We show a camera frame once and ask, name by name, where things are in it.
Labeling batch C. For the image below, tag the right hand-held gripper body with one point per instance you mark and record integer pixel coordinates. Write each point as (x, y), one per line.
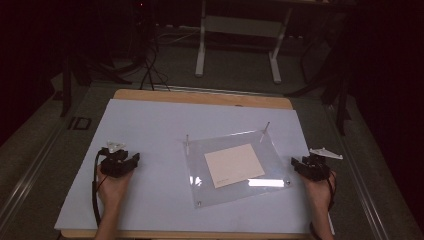
(318, 168)

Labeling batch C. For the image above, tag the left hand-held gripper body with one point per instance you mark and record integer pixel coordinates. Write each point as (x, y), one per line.
(113, 165)

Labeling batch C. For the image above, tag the photo card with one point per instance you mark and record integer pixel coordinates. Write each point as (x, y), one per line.
(233, 165)

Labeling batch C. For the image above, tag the clear acrylic frame panel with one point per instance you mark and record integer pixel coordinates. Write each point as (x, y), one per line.
(200, 186)

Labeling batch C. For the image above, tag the person's left hand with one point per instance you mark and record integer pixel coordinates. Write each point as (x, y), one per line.
(111, 190)

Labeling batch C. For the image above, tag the person's right hand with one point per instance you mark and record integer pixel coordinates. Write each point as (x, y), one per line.
(320, 193)

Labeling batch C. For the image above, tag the small metal screw cap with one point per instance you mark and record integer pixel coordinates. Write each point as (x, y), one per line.
(287, 182)

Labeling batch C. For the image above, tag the white table mat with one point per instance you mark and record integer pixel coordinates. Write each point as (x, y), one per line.
(150, 133)

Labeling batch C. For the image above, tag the long metal standoff bolt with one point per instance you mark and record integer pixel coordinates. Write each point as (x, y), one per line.
(265, 130)

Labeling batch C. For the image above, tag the black stand with angled legs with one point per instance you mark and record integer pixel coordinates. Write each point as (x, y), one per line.
(336, 83)

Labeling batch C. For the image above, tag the white metal stand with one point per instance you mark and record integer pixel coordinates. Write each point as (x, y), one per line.
(238, 26)

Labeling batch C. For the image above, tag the metal floor rail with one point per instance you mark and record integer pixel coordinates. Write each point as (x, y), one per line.
(30, 180)
(363, 186)

